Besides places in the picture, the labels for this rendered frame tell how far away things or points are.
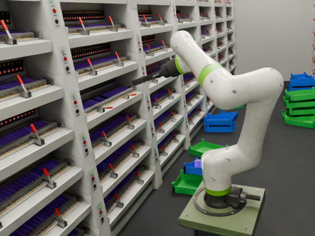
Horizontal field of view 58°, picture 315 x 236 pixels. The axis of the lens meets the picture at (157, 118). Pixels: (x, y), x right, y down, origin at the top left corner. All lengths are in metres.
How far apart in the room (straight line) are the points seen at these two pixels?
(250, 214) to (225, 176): 0.19
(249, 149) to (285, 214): 0.71
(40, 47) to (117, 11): 0.79
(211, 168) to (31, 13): 1.01
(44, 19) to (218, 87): 0.76
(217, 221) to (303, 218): 0.72
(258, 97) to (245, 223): 0.54
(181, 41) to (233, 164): 0.59
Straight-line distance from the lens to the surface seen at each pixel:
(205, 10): 3.87
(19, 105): 1.17
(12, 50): 1.18
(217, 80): 1.03
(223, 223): 1.32
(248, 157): 1.33
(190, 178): 2.25
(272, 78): 1.09
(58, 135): 1.32
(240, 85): 1.03
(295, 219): 1.90
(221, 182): 1.32
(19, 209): 1.26
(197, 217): 1.35
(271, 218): 1.88
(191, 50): 1.23
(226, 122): 3.07
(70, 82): 1.35
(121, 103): 1.69
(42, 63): 1.37
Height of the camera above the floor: 1.14
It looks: 17 degrees down
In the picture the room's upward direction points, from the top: 8 degrees counter-clockwise
